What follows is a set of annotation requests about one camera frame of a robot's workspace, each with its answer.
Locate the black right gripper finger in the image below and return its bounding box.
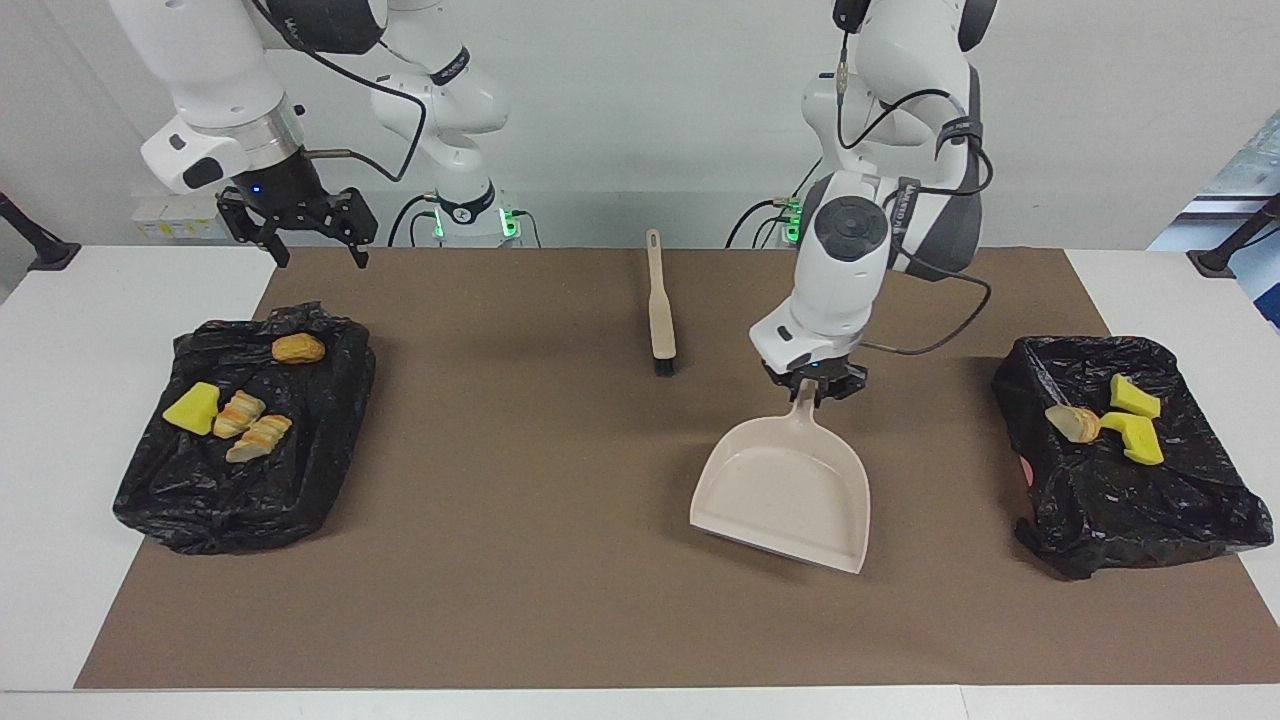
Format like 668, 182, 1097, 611
220, 205, 292, 268
338, 187, 379, 269

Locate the beige plastic dustpan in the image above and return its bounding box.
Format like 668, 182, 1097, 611
689, 378, 872, 575

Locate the beige hand brush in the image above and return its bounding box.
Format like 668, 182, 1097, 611
645, 228, 678, 376

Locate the orange-striped toy croissant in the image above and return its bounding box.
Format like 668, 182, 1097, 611
212, 391, 267, 440

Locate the yellow sponge piece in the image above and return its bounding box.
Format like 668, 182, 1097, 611
1109, 374, 1163, 420
162, 381, 221, 437

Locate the pale toy bread chunk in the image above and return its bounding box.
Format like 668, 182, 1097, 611
226, 415, 293, 464
1044, 403, 1103, 445

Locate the green and yellow sponge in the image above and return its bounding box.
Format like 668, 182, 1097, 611
1097, 412, 1167, 467

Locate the black bag-lined bin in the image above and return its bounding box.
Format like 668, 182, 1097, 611
992, 335, 1276, 581
112, 298, 377, 556

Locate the black stand foot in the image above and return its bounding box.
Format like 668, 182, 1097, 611
0, 190, 81, 273
1187, 195, 1280, 279

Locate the brown table mat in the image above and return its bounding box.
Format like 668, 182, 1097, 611
75, 247, 1280, 691

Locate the black base cable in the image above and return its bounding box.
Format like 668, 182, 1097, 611
725, 198, 801, 248
388, 193, 441, 248

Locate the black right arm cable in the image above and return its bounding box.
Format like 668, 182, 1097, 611
255, 0, 429, 183

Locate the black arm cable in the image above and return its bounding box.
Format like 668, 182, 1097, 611
255, 0, 429, 183
835, 25, 994, 357

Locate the white wall socket box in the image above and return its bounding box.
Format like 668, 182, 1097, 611
130, 195, 241, 241

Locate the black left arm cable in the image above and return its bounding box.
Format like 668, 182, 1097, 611
835, 25, 994, 357

